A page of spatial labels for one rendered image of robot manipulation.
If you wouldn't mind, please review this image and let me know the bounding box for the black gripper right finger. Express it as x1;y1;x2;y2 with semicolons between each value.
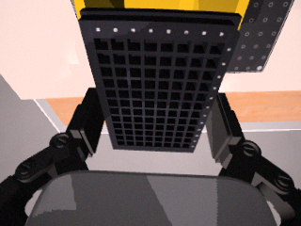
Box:
205;92;301;226

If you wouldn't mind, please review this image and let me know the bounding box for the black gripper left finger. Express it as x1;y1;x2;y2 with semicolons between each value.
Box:
0;88;104;226

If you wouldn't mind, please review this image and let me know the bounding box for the black well plate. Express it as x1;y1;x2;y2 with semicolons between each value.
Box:
77;8;243;153

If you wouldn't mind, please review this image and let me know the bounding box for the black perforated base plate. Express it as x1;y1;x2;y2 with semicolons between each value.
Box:
226;0;294;73

